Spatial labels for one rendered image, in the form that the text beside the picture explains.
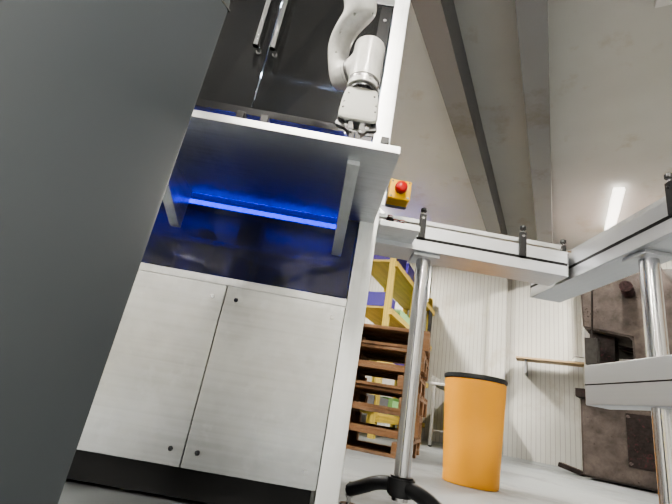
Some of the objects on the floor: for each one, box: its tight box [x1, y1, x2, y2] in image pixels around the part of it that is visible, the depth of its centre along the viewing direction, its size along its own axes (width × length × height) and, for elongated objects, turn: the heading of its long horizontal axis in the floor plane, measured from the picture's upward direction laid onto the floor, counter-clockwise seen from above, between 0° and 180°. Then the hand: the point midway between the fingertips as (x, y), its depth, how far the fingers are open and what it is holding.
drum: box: [442, 372, 508, 492], centre depth 259 cm, size 39×39×62 cm
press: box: [558, 268, 672, 492], centre depth 531 cm, size 158×138×302 cm
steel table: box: [428, 375, 445, 447], centre depth 642 cm, size 70×182×94 cm, turn 178°
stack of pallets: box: [346, 323, 431, 459], centre depth 399 cm, size 143×98×102 cm
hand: (353, 142), depth 105 cm, fingers closed, pressing on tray
